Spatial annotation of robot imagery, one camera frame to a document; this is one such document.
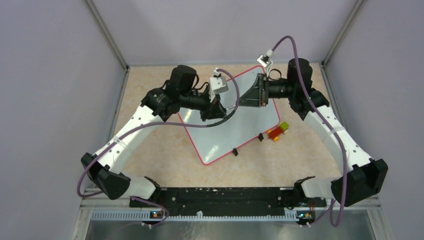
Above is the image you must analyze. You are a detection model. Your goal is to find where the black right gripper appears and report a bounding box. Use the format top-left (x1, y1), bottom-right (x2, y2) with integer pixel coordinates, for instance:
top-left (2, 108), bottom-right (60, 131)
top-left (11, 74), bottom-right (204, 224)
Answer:
top-left (235, 74), bottom-right (296, 108)

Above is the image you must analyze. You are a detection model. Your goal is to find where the pink framed whiteboard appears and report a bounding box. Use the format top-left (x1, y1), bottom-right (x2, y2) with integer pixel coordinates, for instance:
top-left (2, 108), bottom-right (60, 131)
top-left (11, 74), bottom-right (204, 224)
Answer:
top-left (177, 65), bottom-right (281, 165)

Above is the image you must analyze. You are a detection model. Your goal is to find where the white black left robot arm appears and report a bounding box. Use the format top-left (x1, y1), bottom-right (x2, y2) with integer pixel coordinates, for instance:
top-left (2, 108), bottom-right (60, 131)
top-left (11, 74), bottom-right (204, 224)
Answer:
top-left (81, 65), bottom-right (235, 207)

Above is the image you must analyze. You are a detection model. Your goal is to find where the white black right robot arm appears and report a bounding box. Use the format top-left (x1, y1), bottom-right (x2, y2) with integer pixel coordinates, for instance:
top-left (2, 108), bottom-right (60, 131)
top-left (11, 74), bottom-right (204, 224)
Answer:
top-left (239, 58), bottom-right (389, 207)

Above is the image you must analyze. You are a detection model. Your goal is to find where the green lego brick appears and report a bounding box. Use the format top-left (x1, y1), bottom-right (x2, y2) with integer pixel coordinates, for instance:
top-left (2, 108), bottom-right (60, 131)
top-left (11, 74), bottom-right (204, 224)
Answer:
top-left (278, 121), bottom-right (290, 132)

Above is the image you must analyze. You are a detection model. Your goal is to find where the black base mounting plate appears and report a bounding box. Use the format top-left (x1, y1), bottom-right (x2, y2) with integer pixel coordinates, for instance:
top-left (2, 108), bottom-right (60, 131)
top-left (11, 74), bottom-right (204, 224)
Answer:
top-left (149, 187), bottom-right (327, 217)

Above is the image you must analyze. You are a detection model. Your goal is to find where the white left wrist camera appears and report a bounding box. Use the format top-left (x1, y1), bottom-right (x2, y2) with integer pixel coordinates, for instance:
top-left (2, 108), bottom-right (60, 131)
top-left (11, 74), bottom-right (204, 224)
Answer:
top-left (208, 67), bottom-right (229, 103)

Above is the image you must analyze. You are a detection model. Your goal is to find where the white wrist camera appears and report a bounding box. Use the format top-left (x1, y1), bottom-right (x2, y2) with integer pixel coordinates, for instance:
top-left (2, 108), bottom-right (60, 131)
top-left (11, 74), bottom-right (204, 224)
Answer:
top-left (256, 49), bottom-right (274, 69)
top-left (208, 67), bottom-right (229, 103)

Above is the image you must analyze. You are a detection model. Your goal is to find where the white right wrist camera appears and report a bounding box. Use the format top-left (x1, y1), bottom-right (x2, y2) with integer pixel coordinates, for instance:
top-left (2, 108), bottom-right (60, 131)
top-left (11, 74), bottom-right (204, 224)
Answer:
top-left (256, 49), bottom-right (274, 69)

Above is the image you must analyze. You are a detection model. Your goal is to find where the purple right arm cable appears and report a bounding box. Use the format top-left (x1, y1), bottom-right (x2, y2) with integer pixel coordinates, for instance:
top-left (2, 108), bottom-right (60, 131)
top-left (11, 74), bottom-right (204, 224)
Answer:
top-left (271, 35), bottom-right (349, 228)

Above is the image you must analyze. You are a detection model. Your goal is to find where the aluminium frame rail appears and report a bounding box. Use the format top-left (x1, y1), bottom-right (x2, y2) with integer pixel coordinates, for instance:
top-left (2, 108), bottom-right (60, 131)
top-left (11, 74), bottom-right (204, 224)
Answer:
top-left (72, 187), bottom-right (394, 240)

